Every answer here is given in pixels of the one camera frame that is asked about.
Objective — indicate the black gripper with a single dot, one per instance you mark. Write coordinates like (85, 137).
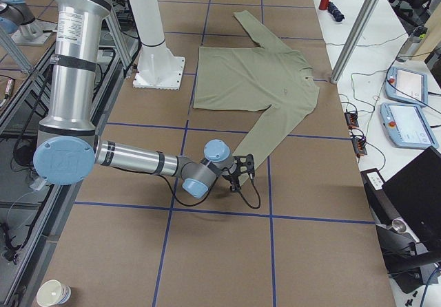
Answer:
(229, 175)

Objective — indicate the olive green long-sleeve shirt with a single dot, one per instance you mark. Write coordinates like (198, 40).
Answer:
(270, 78)

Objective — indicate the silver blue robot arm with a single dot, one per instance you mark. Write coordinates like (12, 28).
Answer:
(68, 146)
(20, 23)

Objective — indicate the near small circuit board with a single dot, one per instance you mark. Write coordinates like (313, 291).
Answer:
(359, 145)

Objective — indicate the small circuit board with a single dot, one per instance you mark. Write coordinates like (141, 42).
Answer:
(359, 145)
(351, 118)

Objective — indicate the far small circuit board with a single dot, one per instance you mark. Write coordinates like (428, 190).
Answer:
(351, 118)

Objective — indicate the black box with label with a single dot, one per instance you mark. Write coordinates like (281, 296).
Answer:
(381, 205)

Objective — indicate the black laptop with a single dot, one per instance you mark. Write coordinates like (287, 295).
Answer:
(415, 193)

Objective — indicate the near teach pendant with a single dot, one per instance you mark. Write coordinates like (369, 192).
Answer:
(406, 126)

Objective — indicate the teach pendant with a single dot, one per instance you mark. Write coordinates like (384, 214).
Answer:
(406, 86)
(406, 126)

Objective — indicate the far teach pendant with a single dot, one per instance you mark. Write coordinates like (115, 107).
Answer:
(406, 86)

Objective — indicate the dark blue folded umbrella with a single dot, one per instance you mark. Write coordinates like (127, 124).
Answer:
(335, 12)

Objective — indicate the white paper cup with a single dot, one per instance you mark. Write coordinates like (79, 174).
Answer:
(52, 293)

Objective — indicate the grey water bottle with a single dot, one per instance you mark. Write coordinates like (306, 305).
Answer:
(412, 44)

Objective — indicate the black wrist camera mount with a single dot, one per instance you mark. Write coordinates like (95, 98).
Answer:
(244, 165)

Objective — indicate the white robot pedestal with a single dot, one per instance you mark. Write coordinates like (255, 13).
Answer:
(157, 67)

